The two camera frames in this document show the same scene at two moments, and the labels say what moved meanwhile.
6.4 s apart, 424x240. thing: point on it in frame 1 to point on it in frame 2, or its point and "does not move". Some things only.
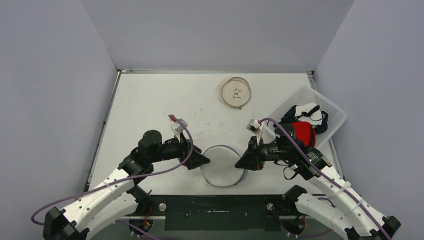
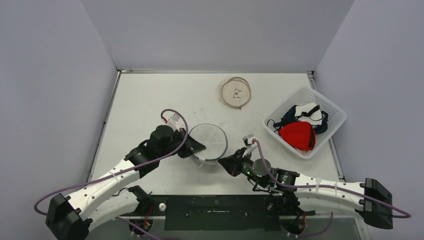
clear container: [221, 171] to [214, 138]
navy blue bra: [290, 117] does not move
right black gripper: [255, 154] to [235, 162]
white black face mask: [310, 113] does not move
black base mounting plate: [218, 213] does not move
